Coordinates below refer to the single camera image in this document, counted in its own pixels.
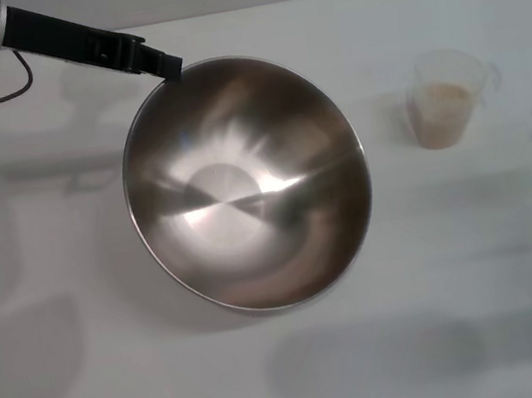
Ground stainless steel mixing bowl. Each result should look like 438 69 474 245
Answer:
105 37 389 333

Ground clear plastic measuring cup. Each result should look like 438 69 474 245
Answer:
399 42 512 154

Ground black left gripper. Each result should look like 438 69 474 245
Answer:
0 0 187 108

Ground white rice grains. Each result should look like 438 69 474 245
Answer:
407 76 482 154

